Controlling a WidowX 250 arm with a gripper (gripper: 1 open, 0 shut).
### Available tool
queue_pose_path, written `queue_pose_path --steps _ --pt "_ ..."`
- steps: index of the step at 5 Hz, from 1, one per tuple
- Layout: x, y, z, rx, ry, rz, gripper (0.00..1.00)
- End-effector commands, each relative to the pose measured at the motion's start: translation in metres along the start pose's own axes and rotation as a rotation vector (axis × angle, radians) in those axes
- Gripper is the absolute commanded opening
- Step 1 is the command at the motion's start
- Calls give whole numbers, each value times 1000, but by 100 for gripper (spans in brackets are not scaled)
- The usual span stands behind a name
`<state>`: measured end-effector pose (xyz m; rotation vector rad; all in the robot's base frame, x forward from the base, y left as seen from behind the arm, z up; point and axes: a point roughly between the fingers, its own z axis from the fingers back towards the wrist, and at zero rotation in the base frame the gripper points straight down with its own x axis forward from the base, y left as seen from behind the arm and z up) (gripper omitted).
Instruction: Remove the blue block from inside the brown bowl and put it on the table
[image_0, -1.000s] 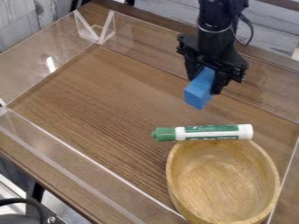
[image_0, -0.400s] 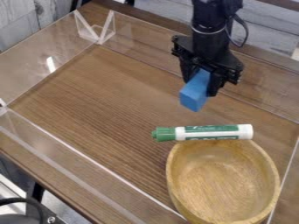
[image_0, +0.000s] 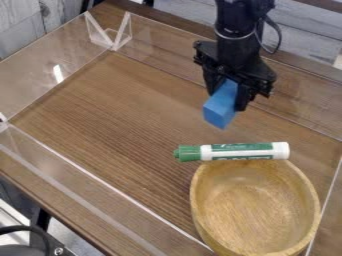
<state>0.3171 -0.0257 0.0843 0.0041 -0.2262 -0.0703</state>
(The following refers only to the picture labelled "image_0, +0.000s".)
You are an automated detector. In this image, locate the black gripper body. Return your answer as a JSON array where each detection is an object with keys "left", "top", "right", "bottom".
[{"left": 193, "top": 38, "right": 277, "bottom": 97}]

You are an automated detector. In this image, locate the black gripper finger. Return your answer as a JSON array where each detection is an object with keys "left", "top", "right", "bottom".
[
  {"left": 202, "top": 65, "right": 225, "bottom": 95},
  {"left": 235, "top": 84, "right": 255, "bottom": 112}
]

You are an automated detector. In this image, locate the blue foam block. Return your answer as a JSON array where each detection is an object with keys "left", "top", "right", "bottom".
[{"left": 203, "top": 80, "right": 238, "bottom": 129}]

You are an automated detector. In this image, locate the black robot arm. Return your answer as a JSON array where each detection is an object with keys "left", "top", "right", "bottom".
[{"left": 194, "top": 0, "right": 282, "bottom": 111}]

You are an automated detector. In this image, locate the brown wooden bowl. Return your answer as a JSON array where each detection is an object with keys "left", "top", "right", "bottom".
[{"left": 190, "top": 160, "right": 321, "bottom": 256}]

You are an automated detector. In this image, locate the green white dry-erase marker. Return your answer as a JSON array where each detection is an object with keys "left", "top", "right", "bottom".
[{"left": 174, "top": 142, "right": 290, "bottom": 162}]

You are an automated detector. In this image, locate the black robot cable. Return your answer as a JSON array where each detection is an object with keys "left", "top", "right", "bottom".
[{"left": 255, "top": 14, "right": 283, "bottom": 56}]

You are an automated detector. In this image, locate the clear acrylic corner bracket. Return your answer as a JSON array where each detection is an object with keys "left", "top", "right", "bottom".
[{"left": 84, "top": 12, "right": 132, "bottom": 51}]

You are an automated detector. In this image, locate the clear acrylic tray wall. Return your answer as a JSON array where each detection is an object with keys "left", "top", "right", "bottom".
[{"left": 0, "top": 113, "right": 214, "bottom": 256}]

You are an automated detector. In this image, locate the black cable lower left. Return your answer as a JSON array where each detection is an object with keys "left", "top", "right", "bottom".
[{"left": 0, "top": 225, "right": 55, "bottom": 256}]

